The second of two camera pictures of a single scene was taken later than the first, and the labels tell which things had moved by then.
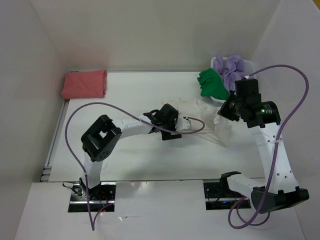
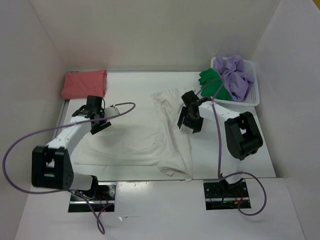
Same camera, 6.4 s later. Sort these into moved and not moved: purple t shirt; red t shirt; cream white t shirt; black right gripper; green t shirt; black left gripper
Moved: black left gripper; cream white t shirt; black right gripper
Not moved: green t shirt; red t shirt; purple t shirt
